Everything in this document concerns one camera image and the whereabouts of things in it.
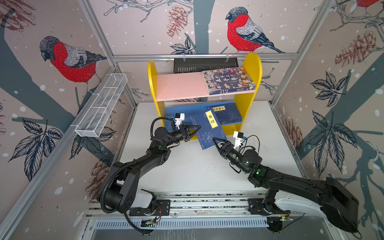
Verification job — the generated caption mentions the colourful portrait cover book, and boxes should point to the colourful portrait cover book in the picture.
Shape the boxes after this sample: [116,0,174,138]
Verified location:
[202,67,256,95]

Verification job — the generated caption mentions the black mesh tray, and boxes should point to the black mesh tray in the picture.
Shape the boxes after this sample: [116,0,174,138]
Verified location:
[174,58,239,74]

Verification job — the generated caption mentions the yellow wooden bookshelf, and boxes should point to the yellow wooden bookshelf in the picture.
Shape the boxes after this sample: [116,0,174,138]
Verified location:
[148,53,263,135]

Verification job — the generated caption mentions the navy book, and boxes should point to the navy book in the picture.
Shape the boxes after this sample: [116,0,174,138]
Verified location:
[190,108,227,150]
[212,103,243,126]

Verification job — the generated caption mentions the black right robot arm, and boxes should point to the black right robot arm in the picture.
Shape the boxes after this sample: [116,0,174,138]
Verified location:
[213,138,359,234]

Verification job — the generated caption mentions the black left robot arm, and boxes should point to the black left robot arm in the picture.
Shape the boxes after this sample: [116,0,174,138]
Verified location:
[97,125,201,214]

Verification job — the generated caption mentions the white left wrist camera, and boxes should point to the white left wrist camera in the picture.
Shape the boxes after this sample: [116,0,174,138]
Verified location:
[174,113,185,129]

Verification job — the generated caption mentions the aluminium horizontal frame bar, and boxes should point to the aluminium horizontal frame bar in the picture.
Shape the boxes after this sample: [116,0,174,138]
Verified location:
[113,53,298,63]

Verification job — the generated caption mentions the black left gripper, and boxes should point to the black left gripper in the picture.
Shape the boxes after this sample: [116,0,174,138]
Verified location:
[163,126,200,149]

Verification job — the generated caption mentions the white wire mesh basket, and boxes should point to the white wire mesh basket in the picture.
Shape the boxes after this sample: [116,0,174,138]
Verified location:
[75,73,128,138]

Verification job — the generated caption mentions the aluminium rail base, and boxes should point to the aluminium rail base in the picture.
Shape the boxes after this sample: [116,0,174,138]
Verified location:
[74,193,319,234]

